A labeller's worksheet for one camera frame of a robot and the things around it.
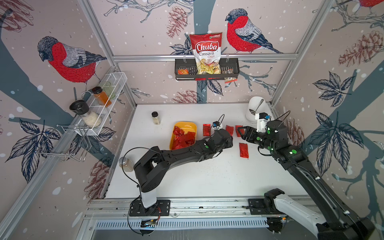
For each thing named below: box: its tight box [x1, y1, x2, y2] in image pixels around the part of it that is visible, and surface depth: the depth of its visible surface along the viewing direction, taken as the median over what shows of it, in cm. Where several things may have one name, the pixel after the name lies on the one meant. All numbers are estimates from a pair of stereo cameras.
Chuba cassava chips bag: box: [189, 32, 223, 75], surface depth 84 cm
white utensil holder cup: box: [245, 96, 267, 124], surface depth 105 cm
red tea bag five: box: [239, 142, 249, 158], surface depth 95 cm
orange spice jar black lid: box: [92, 86, 112, 107], surface depth 74 cm
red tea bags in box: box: [172, 126, 196, 150], surface depth 100 cm
